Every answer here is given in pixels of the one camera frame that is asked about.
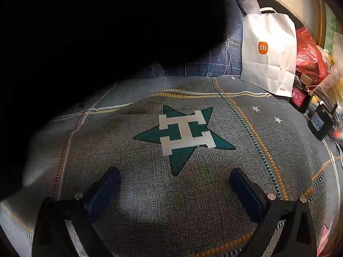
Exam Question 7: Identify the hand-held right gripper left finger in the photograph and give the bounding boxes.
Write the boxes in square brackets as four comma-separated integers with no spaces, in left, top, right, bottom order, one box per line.
[32,166,121,257]

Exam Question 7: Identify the black pants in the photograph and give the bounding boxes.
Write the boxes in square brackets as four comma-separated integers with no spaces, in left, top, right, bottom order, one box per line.
[0,0,229,193]

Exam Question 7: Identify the white paper bag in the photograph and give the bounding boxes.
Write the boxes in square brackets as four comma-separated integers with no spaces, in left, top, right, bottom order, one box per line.
[240,7,298,97]

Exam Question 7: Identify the black box with pink label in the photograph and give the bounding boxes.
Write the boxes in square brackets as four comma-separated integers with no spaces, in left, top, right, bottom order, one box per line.
[291,84,314,114]

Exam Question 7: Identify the clear yellowish plastic bag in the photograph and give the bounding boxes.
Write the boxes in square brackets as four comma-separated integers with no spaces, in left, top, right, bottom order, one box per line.
[313,32,343,105]

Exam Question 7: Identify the black box with blue label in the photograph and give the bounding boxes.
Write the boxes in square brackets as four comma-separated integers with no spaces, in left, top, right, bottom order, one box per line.
[308,102,337,141]

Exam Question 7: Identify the red plastic bag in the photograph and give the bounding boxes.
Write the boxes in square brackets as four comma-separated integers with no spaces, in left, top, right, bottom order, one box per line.
[295,27,329,83]

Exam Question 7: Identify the blue plaid quilt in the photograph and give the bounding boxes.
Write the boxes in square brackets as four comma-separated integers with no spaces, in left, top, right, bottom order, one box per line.
[143,0,261,79]

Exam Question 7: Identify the grey star print bed sheet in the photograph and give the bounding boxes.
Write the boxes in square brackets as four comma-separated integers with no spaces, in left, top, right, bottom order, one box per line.
[0,75,343,257]

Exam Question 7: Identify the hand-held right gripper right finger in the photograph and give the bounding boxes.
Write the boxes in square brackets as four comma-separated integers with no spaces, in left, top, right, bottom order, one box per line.
[229,167,318,257]

